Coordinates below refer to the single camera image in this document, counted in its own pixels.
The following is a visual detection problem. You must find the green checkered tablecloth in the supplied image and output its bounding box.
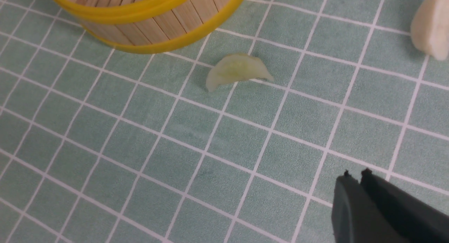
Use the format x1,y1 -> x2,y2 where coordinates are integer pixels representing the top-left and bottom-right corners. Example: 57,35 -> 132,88
0,0 -> 449,243

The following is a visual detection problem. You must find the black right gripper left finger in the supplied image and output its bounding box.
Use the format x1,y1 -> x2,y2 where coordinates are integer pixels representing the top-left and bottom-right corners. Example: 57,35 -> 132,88
331,170 -> 408,243

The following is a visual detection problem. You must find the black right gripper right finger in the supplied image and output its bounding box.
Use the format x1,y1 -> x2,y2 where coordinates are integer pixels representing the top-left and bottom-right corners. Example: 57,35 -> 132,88
360,168 -> 449,243

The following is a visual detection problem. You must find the white pleated dumpling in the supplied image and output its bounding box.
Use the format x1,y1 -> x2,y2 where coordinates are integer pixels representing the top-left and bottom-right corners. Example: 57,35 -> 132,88
410,0 -> 449,61

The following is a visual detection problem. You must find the bamboo steamer tray yellow rim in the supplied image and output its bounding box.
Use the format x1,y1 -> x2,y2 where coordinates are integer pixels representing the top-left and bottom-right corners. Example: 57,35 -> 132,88
53,0 -> 243,54

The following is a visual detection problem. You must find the pale green dumpling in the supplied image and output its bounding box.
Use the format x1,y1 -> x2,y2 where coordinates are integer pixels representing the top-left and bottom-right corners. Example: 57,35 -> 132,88
206,53 -> 274,92

